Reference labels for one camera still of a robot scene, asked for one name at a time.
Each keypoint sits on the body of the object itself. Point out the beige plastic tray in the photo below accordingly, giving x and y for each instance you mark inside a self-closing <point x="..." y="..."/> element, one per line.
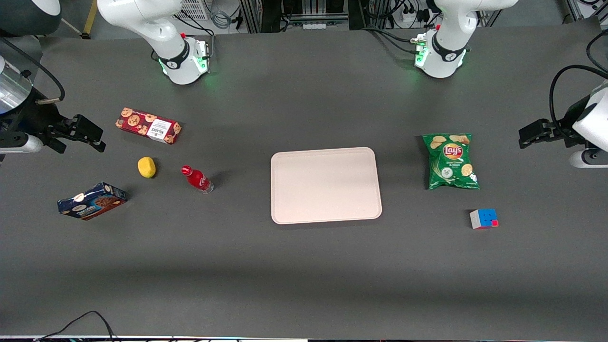
<point x="326" y="185"/>

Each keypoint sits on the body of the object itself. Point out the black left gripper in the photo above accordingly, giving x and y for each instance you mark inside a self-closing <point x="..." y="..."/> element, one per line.
<point x="562" y="129"/>

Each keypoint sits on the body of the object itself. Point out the white perforated box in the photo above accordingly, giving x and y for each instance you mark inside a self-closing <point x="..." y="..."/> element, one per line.
<point x="194" y="8"/>

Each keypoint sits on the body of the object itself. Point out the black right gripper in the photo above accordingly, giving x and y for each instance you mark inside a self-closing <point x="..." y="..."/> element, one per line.
<point x="40" y="119"/>

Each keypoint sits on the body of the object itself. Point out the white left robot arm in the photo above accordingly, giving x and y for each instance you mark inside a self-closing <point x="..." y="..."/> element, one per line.
<point x="446" y="52"/>

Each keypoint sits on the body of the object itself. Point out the red coke bottle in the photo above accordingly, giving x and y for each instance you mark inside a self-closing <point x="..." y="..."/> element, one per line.
<point x="197" y="179"/>

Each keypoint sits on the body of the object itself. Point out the red cookie box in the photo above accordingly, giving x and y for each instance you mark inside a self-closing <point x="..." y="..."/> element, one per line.
<point x="148" y="126"/>

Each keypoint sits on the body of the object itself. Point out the Rubik's cube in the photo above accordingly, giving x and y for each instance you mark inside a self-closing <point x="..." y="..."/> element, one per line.
<point x="483" y="219"/>

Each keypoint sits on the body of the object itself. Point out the yellow lemon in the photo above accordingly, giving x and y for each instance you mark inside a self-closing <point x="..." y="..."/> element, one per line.
<point x="147" y="167"/>

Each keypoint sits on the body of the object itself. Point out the blue chocolate snack box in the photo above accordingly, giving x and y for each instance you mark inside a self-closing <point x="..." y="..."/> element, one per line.
<point x="92" y="201"/>

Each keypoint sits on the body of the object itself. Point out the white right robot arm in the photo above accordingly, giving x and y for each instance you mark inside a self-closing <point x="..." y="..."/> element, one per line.
<point x="142" y="21"/>

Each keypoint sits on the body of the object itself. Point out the green Lay's chips bag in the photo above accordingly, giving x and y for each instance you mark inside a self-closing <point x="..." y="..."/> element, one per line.
<point x="451" y="161"/>

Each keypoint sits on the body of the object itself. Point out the white power strip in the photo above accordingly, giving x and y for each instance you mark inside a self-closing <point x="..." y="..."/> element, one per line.
<point x="412" y="15"/>

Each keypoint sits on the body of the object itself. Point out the aluminium frame rack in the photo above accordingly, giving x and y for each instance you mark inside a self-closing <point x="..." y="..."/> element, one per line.
<point x="266" y="14"/>

